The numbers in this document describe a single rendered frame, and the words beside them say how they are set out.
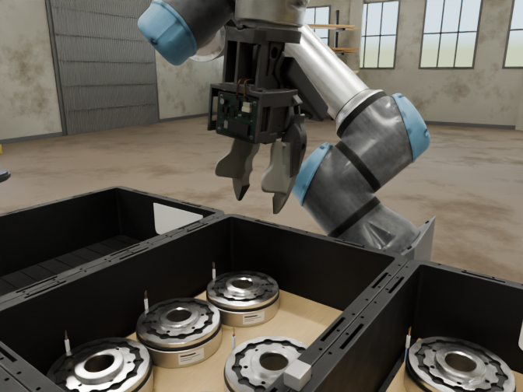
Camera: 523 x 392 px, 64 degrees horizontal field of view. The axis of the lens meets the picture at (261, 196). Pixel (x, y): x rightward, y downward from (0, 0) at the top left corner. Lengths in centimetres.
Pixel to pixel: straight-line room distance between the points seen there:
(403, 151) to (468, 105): 964
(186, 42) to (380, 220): 43
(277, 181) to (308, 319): 21
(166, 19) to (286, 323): 41
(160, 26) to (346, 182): 40
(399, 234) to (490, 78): 966
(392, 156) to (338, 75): 18
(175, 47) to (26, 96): 795
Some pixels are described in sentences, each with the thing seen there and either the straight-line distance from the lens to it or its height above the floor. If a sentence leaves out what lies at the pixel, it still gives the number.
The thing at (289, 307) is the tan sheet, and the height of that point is 83.
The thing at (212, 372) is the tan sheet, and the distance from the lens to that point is 51.
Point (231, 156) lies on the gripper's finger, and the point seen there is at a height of 105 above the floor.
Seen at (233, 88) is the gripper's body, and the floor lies 114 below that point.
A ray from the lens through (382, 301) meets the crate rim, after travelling 46.
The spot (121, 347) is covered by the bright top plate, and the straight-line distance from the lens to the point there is 52.
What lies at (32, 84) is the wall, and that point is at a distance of 854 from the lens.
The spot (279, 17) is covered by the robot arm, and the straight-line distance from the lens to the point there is 45.
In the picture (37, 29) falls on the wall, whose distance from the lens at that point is 869.
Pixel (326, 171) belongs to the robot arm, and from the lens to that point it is 76.
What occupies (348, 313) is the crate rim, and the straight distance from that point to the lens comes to 43.
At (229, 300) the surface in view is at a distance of 59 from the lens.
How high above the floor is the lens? 115
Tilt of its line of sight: 16 degrees down
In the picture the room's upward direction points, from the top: straight up
